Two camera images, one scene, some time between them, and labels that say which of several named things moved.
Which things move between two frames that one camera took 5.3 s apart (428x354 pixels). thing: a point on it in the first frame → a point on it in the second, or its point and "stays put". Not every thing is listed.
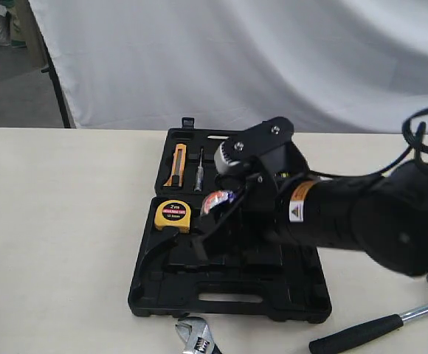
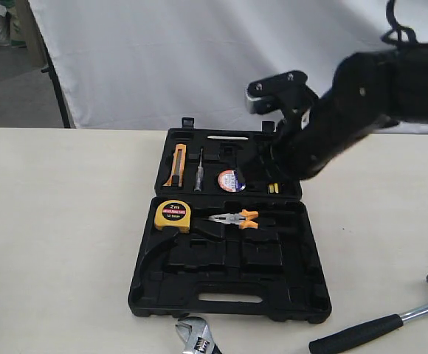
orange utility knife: x=177 y=177 stays put
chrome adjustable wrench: x=196 y=334 stays put
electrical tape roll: x=215 y=198 → x=228 y=181
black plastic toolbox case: x=272 y=281 stays put
